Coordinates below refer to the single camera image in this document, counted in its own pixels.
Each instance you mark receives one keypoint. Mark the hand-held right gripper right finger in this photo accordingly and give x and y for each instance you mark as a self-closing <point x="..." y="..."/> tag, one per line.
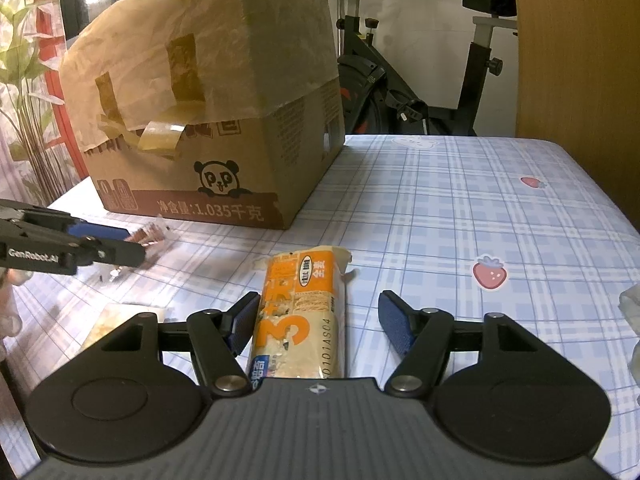
<point x="397" y="320"/>

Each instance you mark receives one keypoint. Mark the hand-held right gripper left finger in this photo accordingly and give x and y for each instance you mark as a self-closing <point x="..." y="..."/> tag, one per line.
<point x="242" y="322"/>

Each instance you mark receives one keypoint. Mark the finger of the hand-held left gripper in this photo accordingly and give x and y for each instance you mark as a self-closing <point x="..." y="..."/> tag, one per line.
<point x="97" y="231"/>
<point x="115" y="252"/>

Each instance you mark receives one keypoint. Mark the small clear snack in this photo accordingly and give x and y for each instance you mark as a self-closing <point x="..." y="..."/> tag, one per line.
<point x="150" y="236"/>

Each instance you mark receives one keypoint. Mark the orange cracker packet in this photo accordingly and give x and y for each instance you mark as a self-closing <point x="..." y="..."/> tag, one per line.
<point x="300" y="320"/>

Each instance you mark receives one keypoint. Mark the brown cardboard box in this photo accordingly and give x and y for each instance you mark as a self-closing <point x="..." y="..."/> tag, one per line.
<point x="225" y="175"/>

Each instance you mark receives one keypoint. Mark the person's left hand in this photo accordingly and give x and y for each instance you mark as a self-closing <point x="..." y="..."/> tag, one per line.
<point x="7" y="310"/>

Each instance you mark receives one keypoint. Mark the pale flat snack packet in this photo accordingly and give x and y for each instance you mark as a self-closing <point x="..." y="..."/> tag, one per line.
<point x="107" y="322"/>

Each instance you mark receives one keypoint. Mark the floral leaf print curtain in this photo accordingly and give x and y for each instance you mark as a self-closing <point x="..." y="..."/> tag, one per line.
<point x="25" y="110"/>

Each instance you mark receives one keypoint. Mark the white crumpled plastic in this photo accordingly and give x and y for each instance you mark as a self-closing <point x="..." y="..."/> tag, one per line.
<point x="631" y="320"/>

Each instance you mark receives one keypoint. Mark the black exercise bike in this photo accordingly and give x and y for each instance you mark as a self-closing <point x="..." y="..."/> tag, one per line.
<point x="365" y="85"/>

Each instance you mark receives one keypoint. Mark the orange wooden cabinet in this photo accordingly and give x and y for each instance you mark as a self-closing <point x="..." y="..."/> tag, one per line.
<point x="575" y="85"/>

